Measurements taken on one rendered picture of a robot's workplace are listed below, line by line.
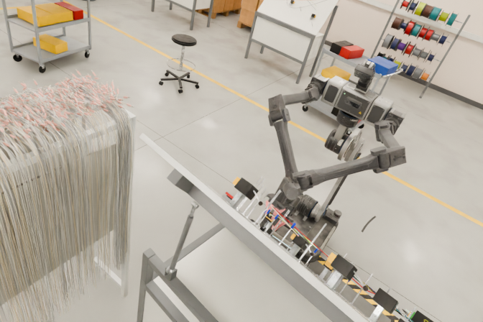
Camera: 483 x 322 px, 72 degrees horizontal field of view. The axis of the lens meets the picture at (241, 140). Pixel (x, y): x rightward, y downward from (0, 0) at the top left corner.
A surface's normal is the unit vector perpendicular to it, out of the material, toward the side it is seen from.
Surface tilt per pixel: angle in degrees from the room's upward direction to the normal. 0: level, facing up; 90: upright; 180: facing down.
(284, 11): 50
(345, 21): 90
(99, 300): 0
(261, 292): 0
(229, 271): 0
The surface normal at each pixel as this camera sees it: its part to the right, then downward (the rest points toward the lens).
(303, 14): -0.30, -0.24
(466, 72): -0.56, 0.37
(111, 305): 0.22, -0.80
